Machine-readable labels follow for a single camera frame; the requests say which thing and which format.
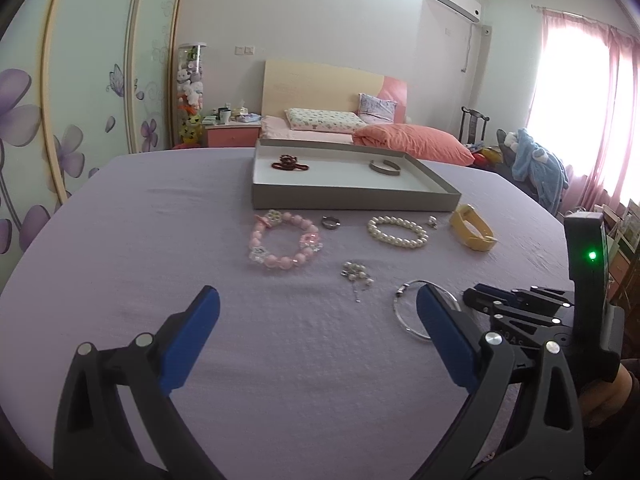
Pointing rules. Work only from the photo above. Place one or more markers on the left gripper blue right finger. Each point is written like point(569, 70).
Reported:
point(521, 418)

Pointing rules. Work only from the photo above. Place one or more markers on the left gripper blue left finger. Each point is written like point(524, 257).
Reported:
point(93, 438)

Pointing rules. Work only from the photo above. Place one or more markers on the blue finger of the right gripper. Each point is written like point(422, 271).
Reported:
point(484, 297)

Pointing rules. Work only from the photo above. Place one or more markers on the yellow wrist watch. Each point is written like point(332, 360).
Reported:
point(471, 229)

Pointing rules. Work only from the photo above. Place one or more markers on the thin silver bangle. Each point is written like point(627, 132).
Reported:
point(433, 307)

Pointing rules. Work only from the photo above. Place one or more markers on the pearl cluster charm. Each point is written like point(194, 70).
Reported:
point(358, 276)

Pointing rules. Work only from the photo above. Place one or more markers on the dark metal cuff bangle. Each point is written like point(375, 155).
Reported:
point(386, 167)

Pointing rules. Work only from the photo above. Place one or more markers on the person's right hand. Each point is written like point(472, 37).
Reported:
point(610, 410)

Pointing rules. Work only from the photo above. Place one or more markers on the blue plush robe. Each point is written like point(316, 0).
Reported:
point(536, 165)

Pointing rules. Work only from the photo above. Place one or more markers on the salmon folded duvet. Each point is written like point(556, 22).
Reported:
point(420, 142)

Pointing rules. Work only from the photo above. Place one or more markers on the dark wooden chair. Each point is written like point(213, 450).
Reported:
point(472, 126)

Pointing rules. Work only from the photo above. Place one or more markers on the lilac bedspread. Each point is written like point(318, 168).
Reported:
point(297, 380)

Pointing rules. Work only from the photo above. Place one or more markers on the pink curtain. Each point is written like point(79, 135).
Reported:
point(585, 108)

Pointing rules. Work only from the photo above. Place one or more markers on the purple patterned pillow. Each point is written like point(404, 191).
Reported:
point(373, 110)

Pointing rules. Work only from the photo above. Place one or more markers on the grey shallow tray box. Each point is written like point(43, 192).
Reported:
point(290, 174)

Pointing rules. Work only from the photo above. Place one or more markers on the pink bed sheet mattress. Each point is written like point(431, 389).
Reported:
point(276, 128)

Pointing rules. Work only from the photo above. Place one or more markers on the floral white pillow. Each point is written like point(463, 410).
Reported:
point(323, 120)

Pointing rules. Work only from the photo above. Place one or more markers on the pink bedside table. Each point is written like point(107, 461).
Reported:
point(232, 135)

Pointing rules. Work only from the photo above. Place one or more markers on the beige pink headboard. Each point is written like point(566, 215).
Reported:
point(325, 87)

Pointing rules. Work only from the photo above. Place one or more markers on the sliding wardrobe floral doors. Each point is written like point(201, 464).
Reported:
point(82, 82)

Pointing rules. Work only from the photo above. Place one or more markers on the clear tube of plush toys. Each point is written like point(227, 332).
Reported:
point(189, 95)

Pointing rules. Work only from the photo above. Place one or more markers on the white wall socket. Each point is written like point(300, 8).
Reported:
point(247, 50)

